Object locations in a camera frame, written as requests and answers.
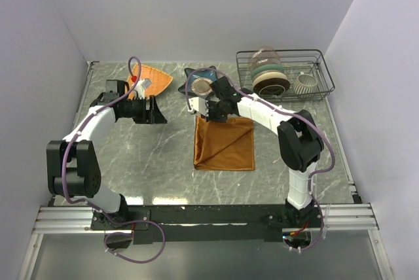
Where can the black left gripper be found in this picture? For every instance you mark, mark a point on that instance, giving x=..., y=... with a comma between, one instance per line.
x=153, y=116

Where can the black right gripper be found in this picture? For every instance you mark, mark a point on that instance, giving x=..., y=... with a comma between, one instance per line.
x=210, y=118

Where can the orange cloth napkin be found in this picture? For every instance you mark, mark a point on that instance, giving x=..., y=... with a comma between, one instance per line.
x=224, y=146

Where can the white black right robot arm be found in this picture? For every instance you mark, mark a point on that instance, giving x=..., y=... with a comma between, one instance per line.
x=300, y=144

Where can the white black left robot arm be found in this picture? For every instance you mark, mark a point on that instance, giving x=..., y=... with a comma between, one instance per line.
x=73, y=170

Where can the orange woven triangular tray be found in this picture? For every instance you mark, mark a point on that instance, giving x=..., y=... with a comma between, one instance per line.
x=159, y=79

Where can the blue star-shaped dish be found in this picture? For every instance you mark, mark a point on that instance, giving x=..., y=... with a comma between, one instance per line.
x=198, y=84

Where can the stacked ceramic plates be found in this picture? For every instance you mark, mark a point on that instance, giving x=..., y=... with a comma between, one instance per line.
x=270, y=79

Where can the clear glass jar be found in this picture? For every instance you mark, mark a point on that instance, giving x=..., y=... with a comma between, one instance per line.
x=266, y=55

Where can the striped ceramic mug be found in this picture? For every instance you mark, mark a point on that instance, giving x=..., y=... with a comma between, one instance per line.
x=305, y=84

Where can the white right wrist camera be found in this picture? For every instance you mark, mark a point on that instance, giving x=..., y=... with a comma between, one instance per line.
x=198, y=105

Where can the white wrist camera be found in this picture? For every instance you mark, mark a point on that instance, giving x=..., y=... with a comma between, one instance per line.
x=198, y=105
x=140, y=90

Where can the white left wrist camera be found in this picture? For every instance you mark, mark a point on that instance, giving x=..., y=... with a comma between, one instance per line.
x=140, y=90

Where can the black wire dish rack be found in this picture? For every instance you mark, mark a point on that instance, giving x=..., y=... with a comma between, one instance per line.
x=311, y=61

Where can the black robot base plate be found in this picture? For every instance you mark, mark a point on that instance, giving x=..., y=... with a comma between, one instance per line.
x=154, y=223

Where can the aluminium frame rail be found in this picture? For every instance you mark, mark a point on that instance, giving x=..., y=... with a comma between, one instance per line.
x=77, y=220

